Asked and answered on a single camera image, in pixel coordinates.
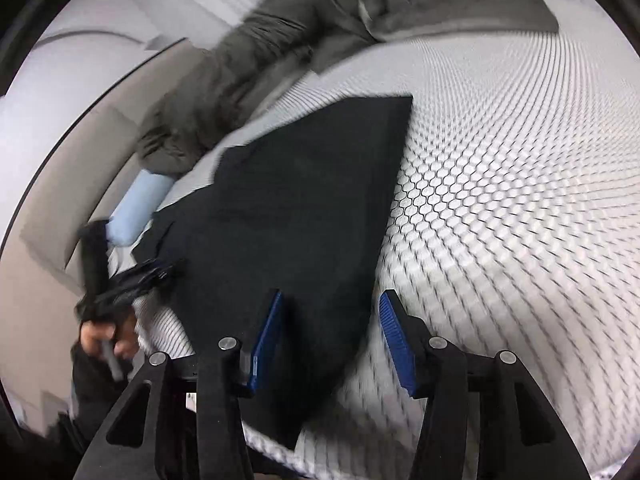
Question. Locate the person's left hand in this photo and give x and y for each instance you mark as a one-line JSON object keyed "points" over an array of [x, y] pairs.
{"points": [[92, 335]]}

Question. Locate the beige padded headboard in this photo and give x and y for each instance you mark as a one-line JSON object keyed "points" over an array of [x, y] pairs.
{"points": [[70, 185]]}

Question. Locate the person's left forearm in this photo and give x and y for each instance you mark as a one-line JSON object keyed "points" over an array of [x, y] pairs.
{"points": [[90, 395]]}

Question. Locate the light blue pillow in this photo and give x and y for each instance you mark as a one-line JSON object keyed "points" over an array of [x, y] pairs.
{"points": [[135, 210]]}

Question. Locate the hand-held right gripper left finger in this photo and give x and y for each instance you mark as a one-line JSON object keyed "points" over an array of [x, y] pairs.
{"points": [[267, 340]]}

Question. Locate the grey duvet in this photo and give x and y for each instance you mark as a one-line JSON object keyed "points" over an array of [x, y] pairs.
{"points": [[240, 85]]}

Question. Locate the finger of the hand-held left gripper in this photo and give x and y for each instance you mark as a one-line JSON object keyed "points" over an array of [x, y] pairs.
{"points": [[150, 276]]}

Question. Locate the black pants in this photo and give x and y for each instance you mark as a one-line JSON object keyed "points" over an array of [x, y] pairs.
{"points": [[290, 210]]}

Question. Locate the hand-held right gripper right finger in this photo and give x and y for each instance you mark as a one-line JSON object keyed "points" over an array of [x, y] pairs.
{"points": [[397, 345]]}

